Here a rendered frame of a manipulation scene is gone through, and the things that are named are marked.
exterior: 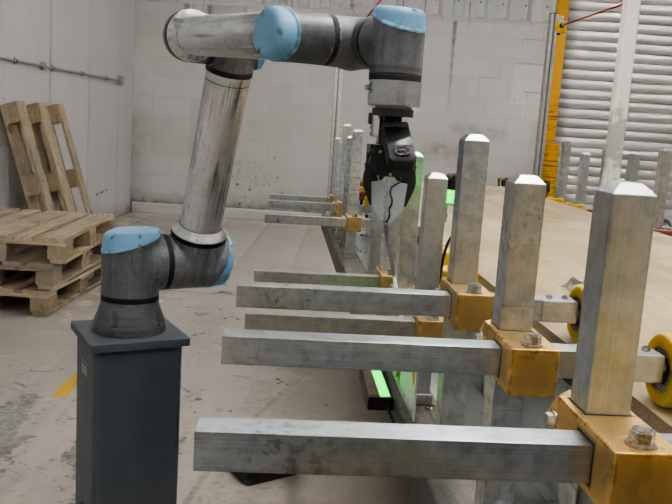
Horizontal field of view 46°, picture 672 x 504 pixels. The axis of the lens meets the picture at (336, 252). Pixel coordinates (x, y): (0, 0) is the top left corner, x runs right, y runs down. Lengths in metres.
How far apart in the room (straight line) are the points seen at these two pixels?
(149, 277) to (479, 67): 7.61
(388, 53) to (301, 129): 7.96
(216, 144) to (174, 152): 7.49
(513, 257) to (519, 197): 0.06
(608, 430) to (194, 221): 1.61
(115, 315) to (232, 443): 1.56
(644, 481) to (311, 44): 0.98
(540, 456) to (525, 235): 0.32
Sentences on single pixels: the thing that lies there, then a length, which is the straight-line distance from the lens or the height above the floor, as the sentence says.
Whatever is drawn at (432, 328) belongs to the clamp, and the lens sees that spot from 1.32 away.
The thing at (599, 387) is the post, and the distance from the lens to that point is 0.65.
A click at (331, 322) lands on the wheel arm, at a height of 0.85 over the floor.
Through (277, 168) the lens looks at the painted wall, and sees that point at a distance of 9.33.
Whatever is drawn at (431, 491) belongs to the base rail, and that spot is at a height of 0.70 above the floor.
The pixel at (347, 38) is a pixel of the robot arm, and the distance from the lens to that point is 1.42.
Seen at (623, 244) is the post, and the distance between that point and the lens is 0.63.
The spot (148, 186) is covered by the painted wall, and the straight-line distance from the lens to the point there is 9.60.
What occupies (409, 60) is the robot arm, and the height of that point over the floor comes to 1.29.
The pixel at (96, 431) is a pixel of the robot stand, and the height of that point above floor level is 0.37.
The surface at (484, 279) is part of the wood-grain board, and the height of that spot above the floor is 0.90.
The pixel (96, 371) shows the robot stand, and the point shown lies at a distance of 2.10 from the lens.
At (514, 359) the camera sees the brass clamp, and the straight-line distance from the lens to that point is 0.82.
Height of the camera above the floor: 1.18
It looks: 9 degrees down
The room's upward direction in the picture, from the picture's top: 4 degrees clockwise
